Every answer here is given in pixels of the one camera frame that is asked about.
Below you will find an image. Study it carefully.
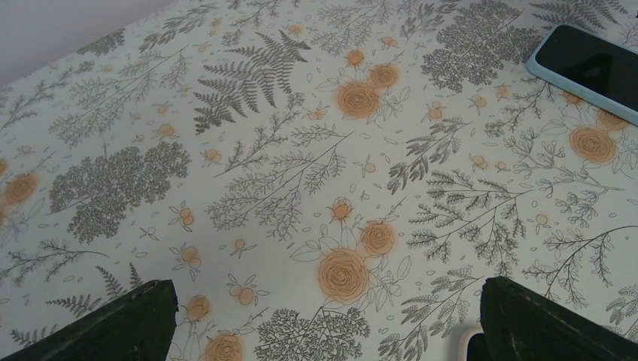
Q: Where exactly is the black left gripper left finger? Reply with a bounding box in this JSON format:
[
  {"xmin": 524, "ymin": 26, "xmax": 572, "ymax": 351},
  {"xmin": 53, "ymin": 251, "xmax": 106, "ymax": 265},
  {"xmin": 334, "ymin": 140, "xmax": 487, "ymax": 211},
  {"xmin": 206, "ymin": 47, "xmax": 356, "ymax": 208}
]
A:
[{"xmin": 4, "ymin": 280, "xmax": 178, "ymax": 360}]

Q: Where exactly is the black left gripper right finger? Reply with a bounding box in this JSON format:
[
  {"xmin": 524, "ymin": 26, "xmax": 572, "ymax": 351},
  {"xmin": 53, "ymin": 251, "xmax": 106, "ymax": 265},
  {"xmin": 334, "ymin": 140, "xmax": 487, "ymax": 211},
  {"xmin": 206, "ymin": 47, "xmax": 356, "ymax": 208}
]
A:
[{"xmin": 480, "ymin": 277, "xmax": 637, "ymax": 360}]

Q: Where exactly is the light blue phone case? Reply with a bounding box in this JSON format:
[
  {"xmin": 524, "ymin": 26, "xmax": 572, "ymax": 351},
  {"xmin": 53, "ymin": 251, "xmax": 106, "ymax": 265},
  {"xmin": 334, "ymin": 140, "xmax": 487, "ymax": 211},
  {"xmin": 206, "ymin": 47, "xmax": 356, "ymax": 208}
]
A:
[{"xmin": 527, "ymin": 24, "xmax": 638, "ymax": 126}]

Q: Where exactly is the cream phone case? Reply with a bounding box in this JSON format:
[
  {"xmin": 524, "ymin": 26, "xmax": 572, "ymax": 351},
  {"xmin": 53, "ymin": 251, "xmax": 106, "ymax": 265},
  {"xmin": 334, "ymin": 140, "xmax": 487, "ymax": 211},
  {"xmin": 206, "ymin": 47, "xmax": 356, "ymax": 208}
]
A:
[{"xmin": 458, "ymin": 326, "xmax": 484, "ymax": 361}]

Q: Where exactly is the floral table mat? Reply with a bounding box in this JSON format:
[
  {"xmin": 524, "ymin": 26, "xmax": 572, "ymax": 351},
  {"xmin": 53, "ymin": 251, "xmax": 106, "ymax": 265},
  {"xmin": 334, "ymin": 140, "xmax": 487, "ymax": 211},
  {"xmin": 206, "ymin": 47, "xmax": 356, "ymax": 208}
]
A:
[{"xmin": 1, "ymin": 1, "xmax": 637, "ymax": 360}]

